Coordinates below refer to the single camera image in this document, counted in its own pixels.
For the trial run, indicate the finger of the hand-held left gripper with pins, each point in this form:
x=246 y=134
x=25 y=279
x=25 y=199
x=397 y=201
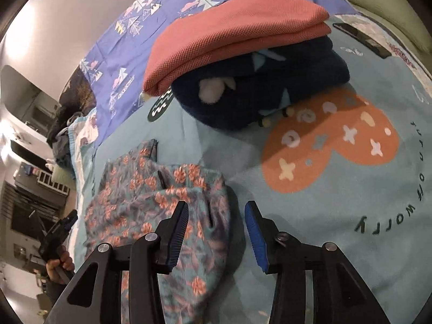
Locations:
x=70 y=217

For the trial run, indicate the purple tree print sheet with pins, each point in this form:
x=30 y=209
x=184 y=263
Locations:
x=168 y=13

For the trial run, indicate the folded navy star fleece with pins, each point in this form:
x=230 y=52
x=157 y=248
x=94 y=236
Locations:
x=303 y=71

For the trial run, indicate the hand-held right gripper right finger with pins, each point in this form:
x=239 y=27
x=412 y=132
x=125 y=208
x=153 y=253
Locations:
x=256 y=236

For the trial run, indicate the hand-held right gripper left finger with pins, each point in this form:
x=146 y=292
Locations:
x=177 y=229

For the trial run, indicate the white shelf rack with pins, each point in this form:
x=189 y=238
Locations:
x=50 y=180

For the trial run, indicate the green cushion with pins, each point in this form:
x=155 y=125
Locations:
x=62 y=175

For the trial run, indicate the floral patterned garment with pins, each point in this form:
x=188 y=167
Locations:
x=135 y=189

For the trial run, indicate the folded pink garment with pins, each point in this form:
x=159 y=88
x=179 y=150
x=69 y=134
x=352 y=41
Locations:
x=236 y=30

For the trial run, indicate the teal heart print blanket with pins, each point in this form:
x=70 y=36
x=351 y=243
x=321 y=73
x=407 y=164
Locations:
x=337 y=243

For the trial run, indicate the large green pillow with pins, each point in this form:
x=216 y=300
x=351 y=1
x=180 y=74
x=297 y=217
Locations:
x=388 y=0

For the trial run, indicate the dark brown blanket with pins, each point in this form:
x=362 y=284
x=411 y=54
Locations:
x=79 y=91

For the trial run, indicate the white rabbit figurine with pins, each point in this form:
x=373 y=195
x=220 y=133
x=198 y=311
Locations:
x=50 y=165

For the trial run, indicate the black phone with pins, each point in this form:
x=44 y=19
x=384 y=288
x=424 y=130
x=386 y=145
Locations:
x=357 y=35

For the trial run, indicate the pile of dark clothes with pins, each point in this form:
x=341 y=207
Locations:
x=62 y=135

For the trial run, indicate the person's left hand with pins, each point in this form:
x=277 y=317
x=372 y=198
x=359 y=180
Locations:
x=52 y=267

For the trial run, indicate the person's left forearm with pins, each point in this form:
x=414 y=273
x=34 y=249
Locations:
x=55 y=293

